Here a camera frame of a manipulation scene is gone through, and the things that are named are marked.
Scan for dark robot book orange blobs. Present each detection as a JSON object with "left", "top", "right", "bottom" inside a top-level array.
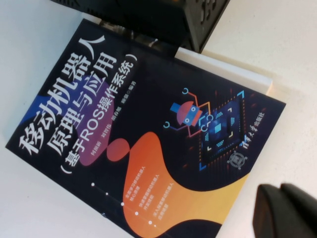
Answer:
[{"left": 4, "top": 18, "right": 287, "bottom": 238}]

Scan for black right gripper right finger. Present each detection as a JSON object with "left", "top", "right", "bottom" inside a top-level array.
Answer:
[{"left": 280, "top": 182, "right": 317, "bottom": 238}]

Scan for plain white book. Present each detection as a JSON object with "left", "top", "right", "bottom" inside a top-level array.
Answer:
[{"left": 174, "top": 47, "right": 273, "bottom": 97}]

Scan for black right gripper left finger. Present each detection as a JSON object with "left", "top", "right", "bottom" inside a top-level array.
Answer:
[{"left": 252, "top": 183, "right": 315, "bottom": 238}]

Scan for black perforated book stand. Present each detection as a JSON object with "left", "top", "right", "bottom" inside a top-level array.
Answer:
[{"left": 49, "top": 0, "right": 231, "bottom": 54}]

